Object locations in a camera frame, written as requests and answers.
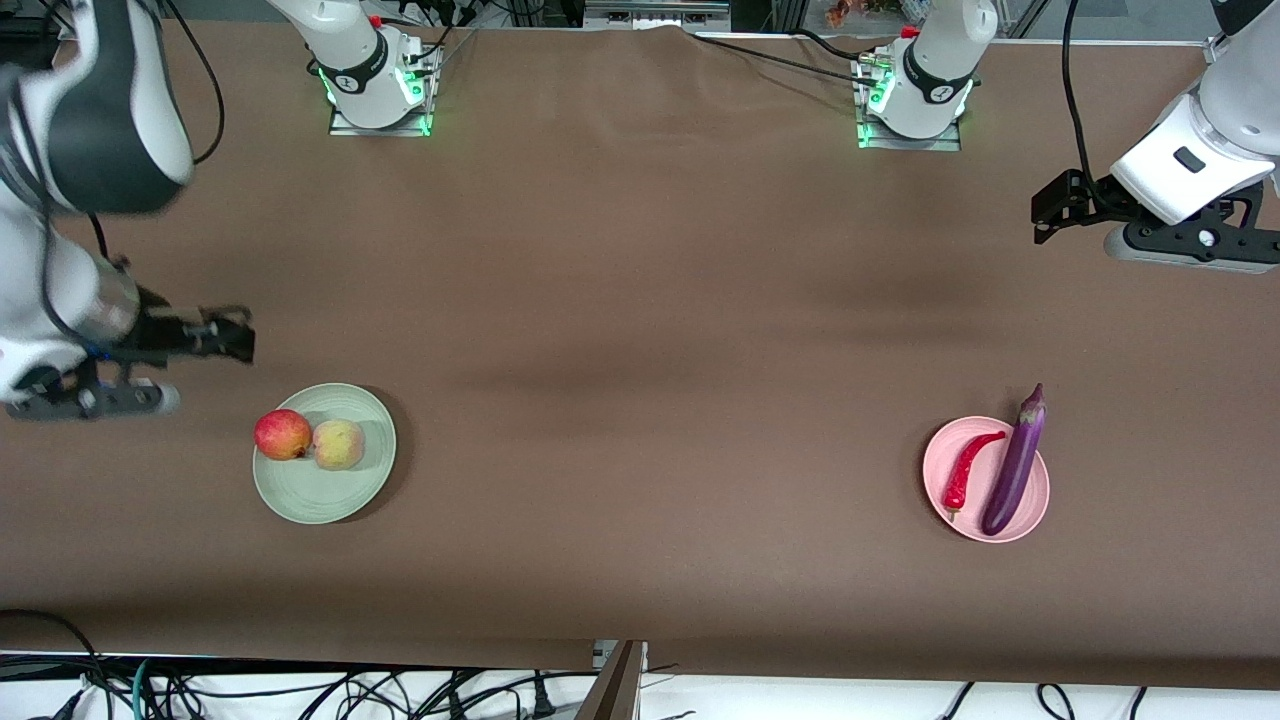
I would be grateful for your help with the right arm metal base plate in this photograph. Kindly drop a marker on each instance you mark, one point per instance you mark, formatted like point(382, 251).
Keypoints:
point(420, 110)

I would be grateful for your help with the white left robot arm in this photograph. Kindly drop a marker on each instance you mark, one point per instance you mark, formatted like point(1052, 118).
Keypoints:
point(940, 65)

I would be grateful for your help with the long purple eggplant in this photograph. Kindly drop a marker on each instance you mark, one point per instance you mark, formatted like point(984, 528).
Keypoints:
point(1015, 465)

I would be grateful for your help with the yellow pink peach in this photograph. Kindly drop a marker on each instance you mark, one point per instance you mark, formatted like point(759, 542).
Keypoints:
point(339, 445)

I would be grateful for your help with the pink plate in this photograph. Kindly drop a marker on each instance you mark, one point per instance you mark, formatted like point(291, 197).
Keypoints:
point(950, 455)

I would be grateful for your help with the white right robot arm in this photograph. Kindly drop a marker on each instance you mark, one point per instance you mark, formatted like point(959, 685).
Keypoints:
point(110, 110)

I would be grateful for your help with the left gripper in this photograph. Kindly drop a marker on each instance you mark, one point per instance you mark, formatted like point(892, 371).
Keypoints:
point(1093, 194)

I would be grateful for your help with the red chili pepper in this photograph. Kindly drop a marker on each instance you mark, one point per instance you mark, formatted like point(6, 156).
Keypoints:
point(968, 470)

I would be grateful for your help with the small orange object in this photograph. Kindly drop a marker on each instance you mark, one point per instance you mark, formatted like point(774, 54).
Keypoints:
point(845, 12)

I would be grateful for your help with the metal post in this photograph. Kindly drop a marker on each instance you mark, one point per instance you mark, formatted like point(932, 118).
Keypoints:
point(612, 690)

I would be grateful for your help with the aluminium frame corner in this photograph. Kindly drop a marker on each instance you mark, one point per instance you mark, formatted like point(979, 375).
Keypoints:
point(1218, 50)

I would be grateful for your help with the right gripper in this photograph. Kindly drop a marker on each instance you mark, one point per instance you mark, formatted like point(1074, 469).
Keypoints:
point(160, 329)

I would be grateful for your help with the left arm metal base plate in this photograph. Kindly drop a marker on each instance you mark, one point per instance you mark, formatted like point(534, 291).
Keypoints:
point(945, 142)

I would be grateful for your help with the light green plate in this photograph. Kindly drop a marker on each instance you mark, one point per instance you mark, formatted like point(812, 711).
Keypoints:
point(330, 495)

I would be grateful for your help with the aluminium frame rail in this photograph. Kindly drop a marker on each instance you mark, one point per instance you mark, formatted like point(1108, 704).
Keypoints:
point(655, 12)

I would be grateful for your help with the brown table cover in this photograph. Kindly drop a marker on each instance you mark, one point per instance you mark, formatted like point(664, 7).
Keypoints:
point(620, 450)

